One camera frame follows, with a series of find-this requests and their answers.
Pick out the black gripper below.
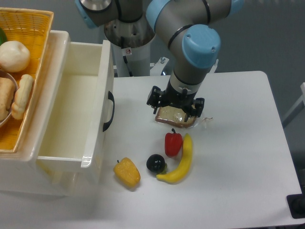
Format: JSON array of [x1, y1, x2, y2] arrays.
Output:
[[146, 82, 205, 122]]

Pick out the dark purple mangosteen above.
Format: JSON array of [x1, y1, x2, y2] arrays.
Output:
[[146, 154, 167, 174]]

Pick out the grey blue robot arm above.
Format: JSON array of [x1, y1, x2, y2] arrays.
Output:
[[75, 0, 244, 120]]

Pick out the bread slice in plastic bag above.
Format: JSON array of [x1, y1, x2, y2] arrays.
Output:
[[155, 106, 213, 129]]

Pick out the red bell pepper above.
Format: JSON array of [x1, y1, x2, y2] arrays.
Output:
[[164, 128, 183, 157]]

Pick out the yellow banana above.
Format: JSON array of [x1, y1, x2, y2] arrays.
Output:
[[156, 134, 193, 184]]

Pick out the yellow bell pepper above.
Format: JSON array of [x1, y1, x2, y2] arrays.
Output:
[[113, 157, 141, 188]]

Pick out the white plastic drawer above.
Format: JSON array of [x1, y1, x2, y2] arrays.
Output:
[[38, 41, 114, 183]]

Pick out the white furniture leg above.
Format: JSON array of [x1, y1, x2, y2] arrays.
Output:
[[282, 83, 305, 128]]

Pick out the long beige bread roll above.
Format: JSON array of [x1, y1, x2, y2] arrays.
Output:
[[11, 74, 34, 120]]

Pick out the black device at table edge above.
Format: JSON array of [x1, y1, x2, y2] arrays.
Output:
[[286, 194, 305, 219]]

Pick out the yellow woven basket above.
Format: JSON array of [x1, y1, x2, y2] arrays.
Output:
[[0, 7, 54, 154]]

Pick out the metal bowl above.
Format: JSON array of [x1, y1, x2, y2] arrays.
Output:
[[0, 70, 18, 127]]

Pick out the white round bun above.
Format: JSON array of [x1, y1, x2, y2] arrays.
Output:
[[0, 41, 31, 73]]

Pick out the beige bread in bowl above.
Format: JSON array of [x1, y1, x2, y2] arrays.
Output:
[[0, 77, 15, 121]]

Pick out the white drawer cabinet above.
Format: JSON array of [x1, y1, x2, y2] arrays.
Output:
[[0, 31, 94, 195]]

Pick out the green vegetable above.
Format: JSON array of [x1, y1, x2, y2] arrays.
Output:
[[0, 28, 8, 45]]

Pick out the metal mounting bracket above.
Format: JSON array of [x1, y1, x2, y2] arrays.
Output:
[[150, 57, 171, 76]]

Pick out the black drawer handle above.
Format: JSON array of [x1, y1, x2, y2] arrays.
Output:
[[102, 91, 115, 132]]

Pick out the black cable on pedestal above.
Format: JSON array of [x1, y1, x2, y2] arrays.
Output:
[[120, 36, 134, 77]]

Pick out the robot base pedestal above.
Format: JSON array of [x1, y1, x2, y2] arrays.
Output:
[[104, 14, 155, 77]]

